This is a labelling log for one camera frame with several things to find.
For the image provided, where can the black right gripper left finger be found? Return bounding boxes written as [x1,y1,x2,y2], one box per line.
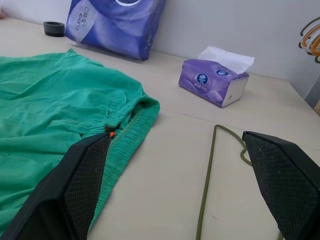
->
[0,132,111,240]

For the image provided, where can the purple tissue box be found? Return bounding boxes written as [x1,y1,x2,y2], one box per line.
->
[177,45,256,108]

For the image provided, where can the olive green wire hanger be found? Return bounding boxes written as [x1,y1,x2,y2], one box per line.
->
[195,124,286,240]

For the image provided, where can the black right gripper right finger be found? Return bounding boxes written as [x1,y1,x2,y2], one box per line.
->
[241,130,320,240]

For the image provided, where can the green shorts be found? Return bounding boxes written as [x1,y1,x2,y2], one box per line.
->
[0,48,161,240]

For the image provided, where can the black round cap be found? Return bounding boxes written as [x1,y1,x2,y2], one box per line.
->
[43,21,66,38]

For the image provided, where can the purple toilet paper pack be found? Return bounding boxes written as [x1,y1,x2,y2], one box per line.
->
[63,0,167,61]

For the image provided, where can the hangers on wooden rack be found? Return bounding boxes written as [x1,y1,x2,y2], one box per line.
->
[301,29,320,50]

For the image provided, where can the bundle of coloured hangers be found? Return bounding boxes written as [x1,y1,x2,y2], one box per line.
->
[298,33,320,56]

